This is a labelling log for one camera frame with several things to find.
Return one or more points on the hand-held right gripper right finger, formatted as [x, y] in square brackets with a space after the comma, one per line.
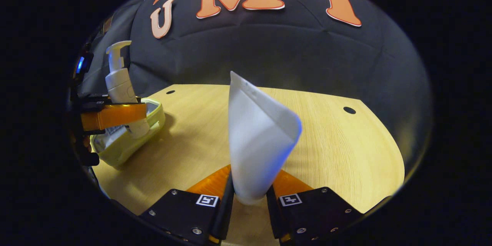
[273, 215]

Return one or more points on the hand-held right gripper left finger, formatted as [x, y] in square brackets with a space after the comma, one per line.
[226, 211]

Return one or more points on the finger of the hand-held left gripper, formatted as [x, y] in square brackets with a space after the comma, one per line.
[94, 99]
[115, 115]

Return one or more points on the white pump bottle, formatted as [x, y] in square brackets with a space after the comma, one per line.
[119, 84]

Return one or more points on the pale yellow suitcase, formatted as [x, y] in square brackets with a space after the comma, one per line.
[127, 146]

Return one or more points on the white squeeze tube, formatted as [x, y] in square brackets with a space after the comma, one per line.
[257, 138]

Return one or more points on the black backdrop cloth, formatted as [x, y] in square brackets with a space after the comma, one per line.
[269, 50]

